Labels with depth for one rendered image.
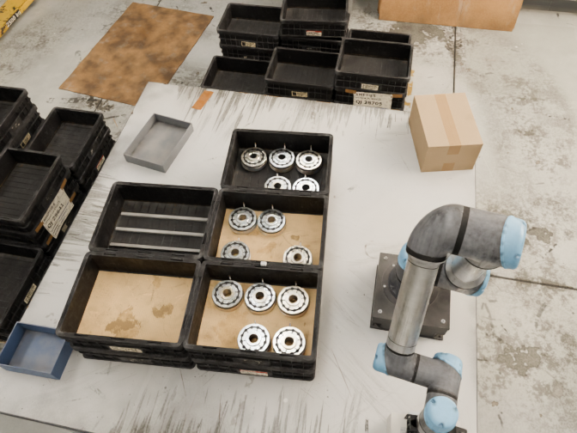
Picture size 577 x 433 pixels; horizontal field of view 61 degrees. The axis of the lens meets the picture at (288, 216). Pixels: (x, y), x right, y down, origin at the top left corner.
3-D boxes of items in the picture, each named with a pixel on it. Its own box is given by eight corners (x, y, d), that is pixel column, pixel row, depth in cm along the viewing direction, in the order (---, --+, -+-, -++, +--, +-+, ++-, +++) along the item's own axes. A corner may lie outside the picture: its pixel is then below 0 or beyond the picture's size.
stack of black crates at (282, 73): (338, 97, 316) (341, 52, 288) (331, 131, 300) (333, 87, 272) (277, 90, 322) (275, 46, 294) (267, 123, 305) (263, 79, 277)
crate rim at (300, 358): (322, 272, 160) (323, 269, 158) (315, 363, 144) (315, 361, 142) (203, 263, 164) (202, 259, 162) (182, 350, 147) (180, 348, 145)
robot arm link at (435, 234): (413, 201, 109) (368, 381, 126) (464, 213, 106) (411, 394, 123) (416, 189, 119) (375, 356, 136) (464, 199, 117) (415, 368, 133)
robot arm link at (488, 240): (438, 253, 160) (466, 197, 109) (485, 265, 157) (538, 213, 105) (429, 288, 157) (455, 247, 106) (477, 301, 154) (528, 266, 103)
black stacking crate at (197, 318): (321, 286, 168) (322, 271, 159) (314, 373, 152) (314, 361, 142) (209, 277, 172) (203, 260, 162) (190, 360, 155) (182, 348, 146)
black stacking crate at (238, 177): (331, 154, 202) (333, 135, 192) (327, 213, 185) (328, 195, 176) (237, 149, 205) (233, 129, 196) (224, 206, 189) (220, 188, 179)
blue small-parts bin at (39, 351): (78, 337, 173) (69, 330, 167) (59, 380, 164) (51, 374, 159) (26, 328, 175) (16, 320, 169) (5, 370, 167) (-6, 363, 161)
